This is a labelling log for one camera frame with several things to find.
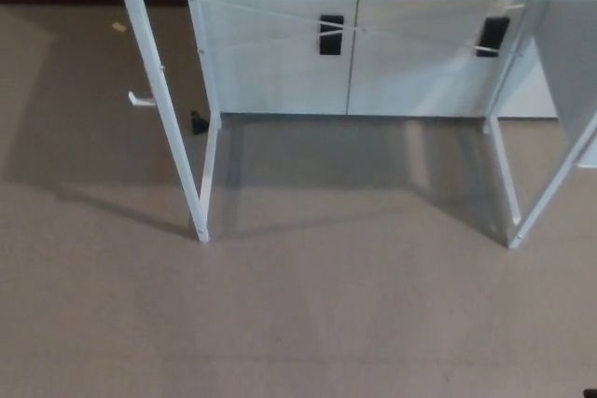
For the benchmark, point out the small black floor object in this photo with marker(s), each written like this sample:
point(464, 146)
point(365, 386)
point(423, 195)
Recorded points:
point(198, 122)

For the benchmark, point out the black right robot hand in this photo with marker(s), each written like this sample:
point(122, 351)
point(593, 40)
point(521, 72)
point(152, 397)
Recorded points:
point(591, 393)

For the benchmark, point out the white table side hook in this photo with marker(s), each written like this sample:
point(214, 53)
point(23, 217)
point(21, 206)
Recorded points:
point(140, 100)

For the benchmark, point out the white cabinet with doors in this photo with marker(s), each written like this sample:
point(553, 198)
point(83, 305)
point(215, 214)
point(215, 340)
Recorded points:
point(280, 81)

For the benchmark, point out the small beige floor scrap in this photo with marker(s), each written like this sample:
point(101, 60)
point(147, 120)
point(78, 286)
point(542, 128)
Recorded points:
point(119, 27)

